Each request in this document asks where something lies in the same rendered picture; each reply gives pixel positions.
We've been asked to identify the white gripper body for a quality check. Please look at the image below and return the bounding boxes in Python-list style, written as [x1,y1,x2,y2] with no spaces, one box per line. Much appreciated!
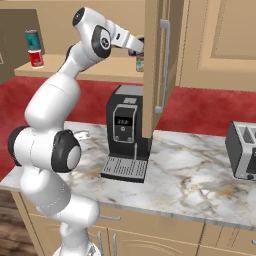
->
[125,32,146,54]

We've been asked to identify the open beige cabinet door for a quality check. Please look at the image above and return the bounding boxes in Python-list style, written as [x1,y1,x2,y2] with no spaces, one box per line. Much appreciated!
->
[141,0,185,140]

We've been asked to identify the closed beige cabinet door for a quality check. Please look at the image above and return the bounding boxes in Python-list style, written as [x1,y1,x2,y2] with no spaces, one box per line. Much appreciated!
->
[175,0,256,93]

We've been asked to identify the green can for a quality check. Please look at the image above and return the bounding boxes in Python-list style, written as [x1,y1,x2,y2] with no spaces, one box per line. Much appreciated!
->
[135,53,145,73]

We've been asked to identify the black coffee machine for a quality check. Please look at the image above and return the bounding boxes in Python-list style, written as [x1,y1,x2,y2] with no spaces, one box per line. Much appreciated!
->
[100,84,154,184]

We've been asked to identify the red can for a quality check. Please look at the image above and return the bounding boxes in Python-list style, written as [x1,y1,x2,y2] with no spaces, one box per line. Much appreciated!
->
[27,49,46,70]

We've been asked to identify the teal can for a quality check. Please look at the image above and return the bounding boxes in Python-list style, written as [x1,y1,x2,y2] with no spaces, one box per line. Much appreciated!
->
[25,29,42,52]

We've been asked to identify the silver toaster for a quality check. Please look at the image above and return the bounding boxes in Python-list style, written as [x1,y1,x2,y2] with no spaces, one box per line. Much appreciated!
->
[224,120,256,181]

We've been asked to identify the beige drawer front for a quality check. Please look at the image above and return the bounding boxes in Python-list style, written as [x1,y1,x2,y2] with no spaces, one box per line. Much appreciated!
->
[95,203,205,248]

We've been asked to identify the beige lower cupboard door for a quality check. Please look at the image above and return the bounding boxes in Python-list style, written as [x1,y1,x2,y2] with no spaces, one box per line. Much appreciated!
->
[107,228,201,256]
[28,213,111,256]

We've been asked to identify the beige lower cupboard run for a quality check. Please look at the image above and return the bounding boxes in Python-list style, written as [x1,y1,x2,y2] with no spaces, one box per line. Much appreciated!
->
[196,222,256,256]

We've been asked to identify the beige wall cabinet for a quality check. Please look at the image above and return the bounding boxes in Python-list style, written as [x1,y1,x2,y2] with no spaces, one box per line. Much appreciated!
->
[13,0,148,85]

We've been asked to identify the grey cabinet door handle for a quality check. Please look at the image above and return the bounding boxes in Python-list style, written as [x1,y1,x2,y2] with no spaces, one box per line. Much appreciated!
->
[154,18,172,115]

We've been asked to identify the grey drawer handle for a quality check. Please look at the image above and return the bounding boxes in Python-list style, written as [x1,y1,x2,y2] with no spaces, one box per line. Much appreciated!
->
[99,214,122,222]

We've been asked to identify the grey cupboard door handle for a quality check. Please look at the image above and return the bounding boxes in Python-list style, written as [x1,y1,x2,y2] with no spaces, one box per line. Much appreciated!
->
[112,232,119,256]
[97,231,105,256]

